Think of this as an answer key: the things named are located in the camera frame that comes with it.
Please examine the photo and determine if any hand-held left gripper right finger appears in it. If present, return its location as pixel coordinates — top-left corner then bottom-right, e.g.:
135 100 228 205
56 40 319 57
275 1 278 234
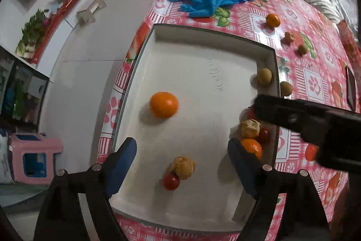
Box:
227 138 330 241

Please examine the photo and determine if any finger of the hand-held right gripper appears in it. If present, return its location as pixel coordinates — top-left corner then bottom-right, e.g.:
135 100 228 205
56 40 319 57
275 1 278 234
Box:
252 94 328 145

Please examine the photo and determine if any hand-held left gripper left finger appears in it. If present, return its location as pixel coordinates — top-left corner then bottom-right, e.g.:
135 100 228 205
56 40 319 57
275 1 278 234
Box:
33 137 138 241

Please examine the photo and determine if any tangerine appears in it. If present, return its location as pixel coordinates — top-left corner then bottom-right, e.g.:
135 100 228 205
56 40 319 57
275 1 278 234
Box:
149 91 180 118
266 13 282 27
241 138 263 160

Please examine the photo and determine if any yellow kiwi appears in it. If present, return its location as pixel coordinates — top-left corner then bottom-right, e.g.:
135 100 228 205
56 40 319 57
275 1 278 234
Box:
257 68 273 86

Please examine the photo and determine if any white shallow cardboard tray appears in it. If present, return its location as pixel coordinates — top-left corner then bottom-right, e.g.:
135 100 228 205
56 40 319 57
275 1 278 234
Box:
109 24 280 232

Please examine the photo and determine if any black smartphone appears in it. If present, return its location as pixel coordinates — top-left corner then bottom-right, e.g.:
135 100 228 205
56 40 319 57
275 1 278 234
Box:
345 65 357 112

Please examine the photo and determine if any pink plastic stool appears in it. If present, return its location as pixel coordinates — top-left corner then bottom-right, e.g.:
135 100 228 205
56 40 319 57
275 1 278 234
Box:
8 133 64 185

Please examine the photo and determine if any white plastic bag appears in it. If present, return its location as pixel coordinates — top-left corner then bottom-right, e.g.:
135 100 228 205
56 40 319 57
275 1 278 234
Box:
0 131 14 184

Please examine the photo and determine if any glass door cabinet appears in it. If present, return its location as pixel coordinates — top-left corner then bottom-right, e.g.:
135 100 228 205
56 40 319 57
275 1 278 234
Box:
0 46 50 126

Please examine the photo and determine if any green potted plant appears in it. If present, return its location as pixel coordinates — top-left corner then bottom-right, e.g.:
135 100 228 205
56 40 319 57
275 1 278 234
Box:
15 9 50 59

